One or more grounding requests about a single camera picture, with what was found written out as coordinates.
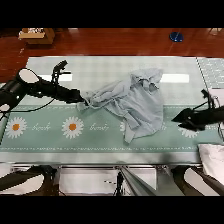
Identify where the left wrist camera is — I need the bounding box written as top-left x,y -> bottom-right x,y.
51,59 -> 73,84

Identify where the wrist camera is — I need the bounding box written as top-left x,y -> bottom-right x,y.
200,88 -> 220,110
51,59 -> 73,84

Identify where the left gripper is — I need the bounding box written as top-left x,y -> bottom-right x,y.
63,87 -> 86,106

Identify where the silver frame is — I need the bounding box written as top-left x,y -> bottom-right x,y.
0,161 -> 224,197

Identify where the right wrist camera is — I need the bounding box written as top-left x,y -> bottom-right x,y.
200,88 -> 220,110

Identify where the blue round object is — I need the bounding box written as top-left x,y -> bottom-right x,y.
168,31 -> 185,43

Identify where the white garment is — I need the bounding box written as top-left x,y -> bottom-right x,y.
197,143 -> 224,186

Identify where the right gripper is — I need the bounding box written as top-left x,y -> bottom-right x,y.
171,107 -> 208,132

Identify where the cardboard box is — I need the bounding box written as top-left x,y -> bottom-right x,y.
17,27 -> 56,46

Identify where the pale blue shirt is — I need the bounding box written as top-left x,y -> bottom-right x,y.
76,67 -> 165,145

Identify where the black cable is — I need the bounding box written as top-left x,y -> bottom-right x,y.
0,97 -> 58,122

